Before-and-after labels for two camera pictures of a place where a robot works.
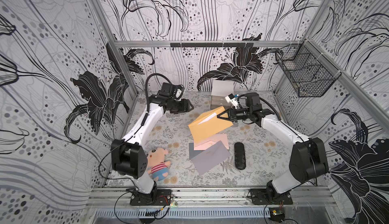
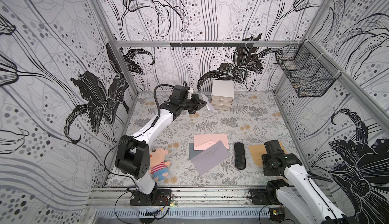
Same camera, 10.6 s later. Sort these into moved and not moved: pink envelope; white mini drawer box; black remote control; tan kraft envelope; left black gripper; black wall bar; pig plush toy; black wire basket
Moved: tan kraft envelope; left black gripper
Not moved: black remote control; pink envelope; black wall bar; white mini drawer box; black wire basket; pig plush toy
